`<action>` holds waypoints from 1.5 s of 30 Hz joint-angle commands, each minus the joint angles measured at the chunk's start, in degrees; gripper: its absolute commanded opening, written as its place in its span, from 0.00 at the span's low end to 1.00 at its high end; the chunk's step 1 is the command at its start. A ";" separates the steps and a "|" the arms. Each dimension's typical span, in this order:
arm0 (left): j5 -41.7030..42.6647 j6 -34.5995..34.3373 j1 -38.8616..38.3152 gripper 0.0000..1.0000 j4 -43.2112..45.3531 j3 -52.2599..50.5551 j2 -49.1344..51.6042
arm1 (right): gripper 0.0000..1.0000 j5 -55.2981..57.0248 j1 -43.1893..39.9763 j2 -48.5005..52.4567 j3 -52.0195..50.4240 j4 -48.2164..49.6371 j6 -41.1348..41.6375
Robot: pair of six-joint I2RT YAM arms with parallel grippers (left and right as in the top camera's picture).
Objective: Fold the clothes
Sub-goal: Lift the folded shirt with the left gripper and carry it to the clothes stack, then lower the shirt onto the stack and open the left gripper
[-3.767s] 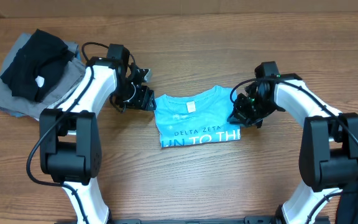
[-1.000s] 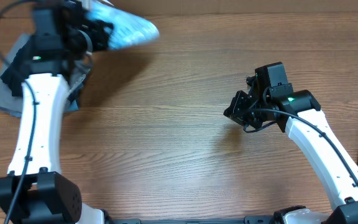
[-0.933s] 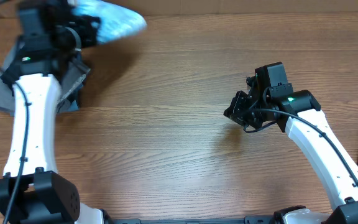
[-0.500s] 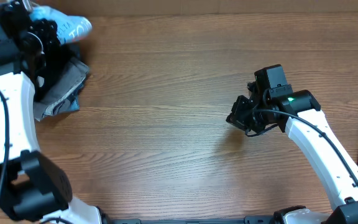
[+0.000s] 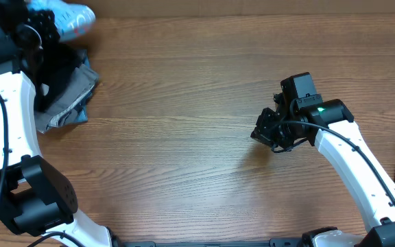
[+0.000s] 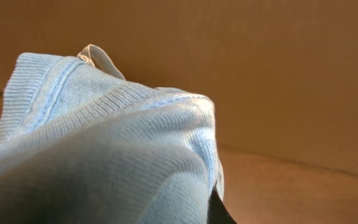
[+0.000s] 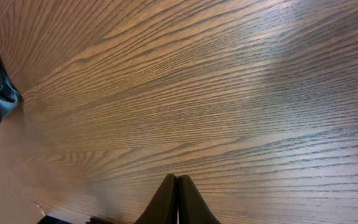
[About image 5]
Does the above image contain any light blue printed t-shirt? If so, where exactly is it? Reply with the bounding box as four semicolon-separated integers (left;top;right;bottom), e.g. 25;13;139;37
27;0;96;43

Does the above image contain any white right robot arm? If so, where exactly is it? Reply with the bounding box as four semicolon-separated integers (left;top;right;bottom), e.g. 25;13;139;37
251;72;395;247

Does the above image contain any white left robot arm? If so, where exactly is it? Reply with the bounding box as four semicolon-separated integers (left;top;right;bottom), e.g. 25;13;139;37
0;1;121;246

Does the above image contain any black folded garment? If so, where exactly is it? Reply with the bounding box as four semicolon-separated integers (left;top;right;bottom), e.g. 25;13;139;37
34;43;82;112

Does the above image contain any teal folded garment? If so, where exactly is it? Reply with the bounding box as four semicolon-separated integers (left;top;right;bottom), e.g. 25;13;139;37
75;57;93;124

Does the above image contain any grey folded garment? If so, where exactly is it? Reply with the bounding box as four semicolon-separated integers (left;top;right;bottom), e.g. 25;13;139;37
34;49;99;133

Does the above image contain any black table edge rail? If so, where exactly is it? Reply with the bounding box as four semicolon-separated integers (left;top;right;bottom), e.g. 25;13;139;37
123;237;304;247

